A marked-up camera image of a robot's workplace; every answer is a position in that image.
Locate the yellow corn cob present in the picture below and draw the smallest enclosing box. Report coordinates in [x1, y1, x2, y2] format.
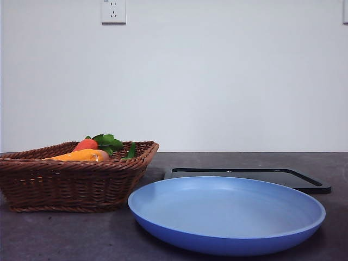
[42, 148, 102, 163]

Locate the white wall socket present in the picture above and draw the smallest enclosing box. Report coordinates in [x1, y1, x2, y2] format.
[102, 0, 127, 26]

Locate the brown wicker basket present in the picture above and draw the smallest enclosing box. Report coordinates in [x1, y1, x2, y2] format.
[0, 140, 160, 213]

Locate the black rectangular tray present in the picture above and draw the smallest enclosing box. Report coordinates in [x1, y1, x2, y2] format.
[163, 167, 332, 195]

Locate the blue round plate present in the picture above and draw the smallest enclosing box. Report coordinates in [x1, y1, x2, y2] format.
[127, 176, 326, 257]

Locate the orange carrot with green leaves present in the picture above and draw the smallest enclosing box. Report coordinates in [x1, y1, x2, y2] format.
[72, 134, 123, 156]

